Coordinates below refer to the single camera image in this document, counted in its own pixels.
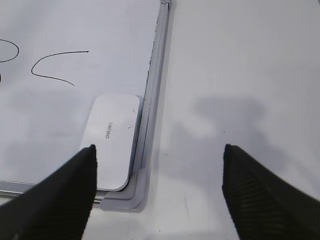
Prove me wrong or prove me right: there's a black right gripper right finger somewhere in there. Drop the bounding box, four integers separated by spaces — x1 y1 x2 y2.
222 144 320 240

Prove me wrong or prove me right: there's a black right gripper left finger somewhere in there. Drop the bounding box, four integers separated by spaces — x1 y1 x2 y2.
0 144 98 240

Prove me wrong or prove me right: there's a white rectangular whiteboard eraser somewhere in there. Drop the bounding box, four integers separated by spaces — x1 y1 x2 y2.
80 93 140 192

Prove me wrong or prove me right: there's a white board with aluminium frame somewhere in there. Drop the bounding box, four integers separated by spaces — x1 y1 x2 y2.
0 0 172 212

